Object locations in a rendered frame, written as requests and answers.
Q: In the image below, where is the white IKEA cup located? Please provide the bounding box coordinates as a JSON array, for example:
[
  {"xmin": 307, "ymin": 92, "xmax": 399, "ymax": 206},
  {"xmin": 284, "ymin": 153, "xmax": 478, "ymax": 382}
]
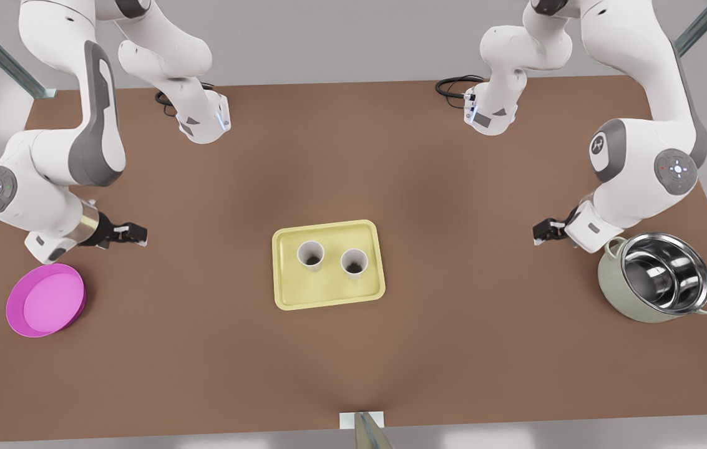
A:
[
  {"xmin": 297, "ymin": 241, "xmax": 326, "ymax": 272},
  {"xmin": 340, "ymin": 249, "xmax": 369, "ymax": 279}
]

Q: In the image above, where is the yellow rectangular tray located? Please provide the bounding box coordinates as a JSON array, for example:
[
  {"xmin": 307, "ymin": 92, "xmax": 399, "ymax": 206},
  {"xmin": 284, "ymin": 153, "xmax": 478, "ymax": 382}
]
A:
[{"xmin": 272, "ymin": 220, "xmax": 386, "ymax": 311}]

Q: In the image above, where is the magenta round plate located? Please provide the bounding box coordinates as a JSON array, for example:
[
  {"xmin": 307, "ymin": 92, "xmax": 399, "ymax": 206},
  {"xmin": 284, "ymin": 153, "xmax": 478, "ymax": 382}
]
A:
[{"xmin": 6, "ymin": 263, "xmax": 87, "ymax": 338}]

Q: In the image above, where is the pale green steel pot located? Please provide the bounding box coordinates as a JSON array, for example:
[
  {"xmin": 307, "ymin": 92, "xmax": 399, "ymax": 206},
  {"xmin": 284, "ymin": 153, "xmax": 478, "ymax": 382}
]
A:
[{"xmin": 598, "ymin": 233, "xmax": 707, "ymax": 324}]

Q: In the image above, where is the black cable loop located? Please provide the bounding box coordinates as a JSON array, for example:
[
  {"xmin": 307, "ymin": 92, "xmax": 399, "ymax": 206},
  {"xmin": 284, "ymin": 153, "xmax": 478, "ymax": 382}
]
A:
[
  {"xmin": 155, "ymin": 82, "xmax": 217, "ymax": 118},
  {"xmin": 435, "ymin": 75, "xmax": 487, "ymax": 100}
]

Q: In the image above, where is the silver frame post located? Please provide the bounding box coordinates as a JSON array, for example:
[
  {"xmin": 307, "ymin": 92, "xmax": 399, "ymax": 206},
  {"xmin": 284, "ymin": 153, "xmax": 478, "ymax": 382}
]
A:
[
  {"xmin": 339, "ymin": 411, "xmax": 393, "ymax": 449},
  {"xmin": 673, "ymin": 0, "xmax": 707, "ymax": 58},
  {"xmin": 0, "ymin": 3, "xmax": 57, "ymax": 100}
]

